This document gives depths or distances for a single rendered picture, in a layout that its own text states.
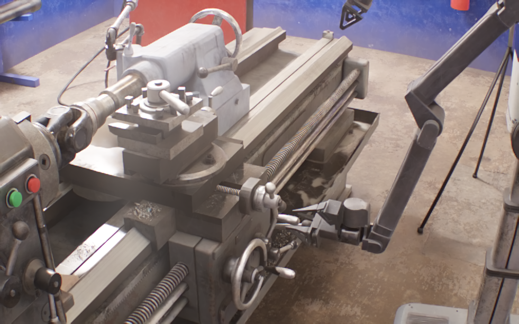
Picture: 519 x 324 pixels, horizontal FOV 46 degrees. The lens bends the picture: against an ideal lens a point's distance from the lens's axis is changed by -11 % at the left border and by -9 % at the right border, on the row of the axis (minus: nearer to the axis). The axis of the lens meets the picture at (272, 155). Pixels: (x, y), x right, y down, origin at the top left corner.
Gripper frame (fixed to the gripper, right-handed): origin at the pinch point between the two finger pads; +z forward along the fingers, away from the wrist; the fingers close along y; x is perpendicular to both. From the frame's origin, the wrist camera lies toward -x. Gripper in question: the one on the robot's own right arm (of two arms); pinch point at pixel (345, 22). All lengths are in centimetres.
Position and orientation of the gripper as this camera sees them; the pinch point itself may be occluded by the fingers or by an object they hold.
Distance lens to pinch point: 200.3
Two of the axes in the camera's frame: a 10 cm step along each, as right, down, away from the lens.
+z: -5.0, 7.0, 5.1
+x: 8.2, 5.7, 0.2
